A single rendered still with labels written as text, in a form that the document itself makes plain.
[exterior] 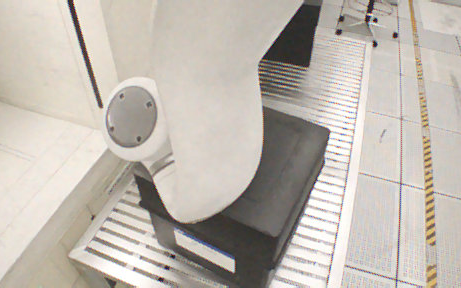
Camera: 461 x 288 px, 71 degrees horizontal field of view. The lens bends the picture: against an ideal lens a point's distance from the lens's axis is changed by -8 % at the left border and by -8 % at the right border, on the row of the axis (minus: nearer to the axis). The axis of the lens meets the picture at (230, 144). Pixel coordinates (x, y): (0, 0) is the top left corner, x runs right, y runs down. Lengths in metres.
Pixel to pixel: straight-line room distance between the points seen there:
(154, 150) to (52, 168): 0.60
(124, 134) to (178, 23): 0.16
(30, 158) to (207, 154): 0.74
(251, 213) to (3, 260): 0.51
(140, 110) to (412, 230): 1.74
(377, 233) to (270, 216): 1.34
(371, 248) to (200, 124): 1.60
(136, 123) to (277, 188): 0.32
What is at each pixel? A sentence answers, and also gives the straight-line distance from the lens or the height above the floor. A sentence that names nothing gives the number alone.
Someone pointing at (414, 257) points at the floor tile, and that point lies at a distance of 1.86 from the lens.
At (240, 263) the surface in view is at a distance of 0.68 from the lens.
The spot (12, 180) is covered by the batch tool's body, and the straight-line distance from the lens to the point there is 0.94.
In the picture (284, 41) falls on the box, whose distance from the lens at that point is 1.34.
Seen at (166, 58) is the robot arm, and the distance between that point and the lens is 0.24.
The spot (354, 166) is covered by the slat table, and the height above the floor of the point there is 0.76.
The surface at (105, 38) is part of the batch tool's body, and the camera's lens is 0.75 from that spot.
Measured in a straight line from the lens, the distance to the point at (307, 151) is 0.66.
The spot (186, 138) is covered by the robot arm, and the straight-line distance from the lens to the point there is 0.26.
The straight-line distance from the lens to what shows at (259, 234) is 0.55.
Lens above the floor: 1.47
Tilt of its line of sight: 44 degrees down
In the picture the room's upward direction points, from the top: straight up
